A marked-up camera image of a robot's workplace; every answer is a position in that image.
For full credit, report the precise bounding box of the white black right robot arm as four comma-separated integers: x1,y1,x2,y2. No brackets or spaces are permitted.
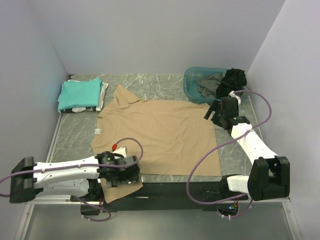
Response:
204,96,290,201

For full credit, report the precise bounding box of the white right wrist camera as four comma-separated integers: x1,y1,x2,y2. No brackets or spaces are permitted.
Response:
228,91,241,105

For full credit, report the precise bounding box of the grey t shirt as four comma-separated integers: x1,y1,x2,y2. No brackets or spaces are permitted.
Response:
197,72,224,99

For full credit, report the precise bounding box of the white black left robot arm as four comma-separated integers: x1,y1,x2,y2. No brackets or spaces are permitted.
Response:
9,151,140,204

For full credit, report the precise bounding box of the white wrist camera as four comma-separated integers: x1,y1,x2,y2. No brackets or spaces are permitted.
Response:
228,91,241,105
111,144,128,158

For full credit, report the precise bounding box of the folded teal t shirt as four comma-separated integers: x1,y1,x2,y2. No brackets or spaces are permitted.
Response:
57,77,103,111

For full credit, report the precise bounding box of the black base crossbar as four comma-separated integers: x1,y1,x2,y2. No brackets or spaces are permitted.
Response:
81,180,248,213

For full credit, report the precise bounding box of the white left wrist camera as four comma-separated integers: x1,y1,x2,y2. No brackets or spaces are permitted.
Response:
111,144,128,158

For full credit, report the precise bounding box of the black t shirt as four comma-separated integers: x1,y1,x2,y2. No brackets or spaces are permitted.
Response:
216,68,247,99

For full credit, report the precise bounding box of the tan t shirt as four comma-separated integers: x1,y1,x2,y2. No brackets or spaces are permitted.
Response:
89,84,222,204

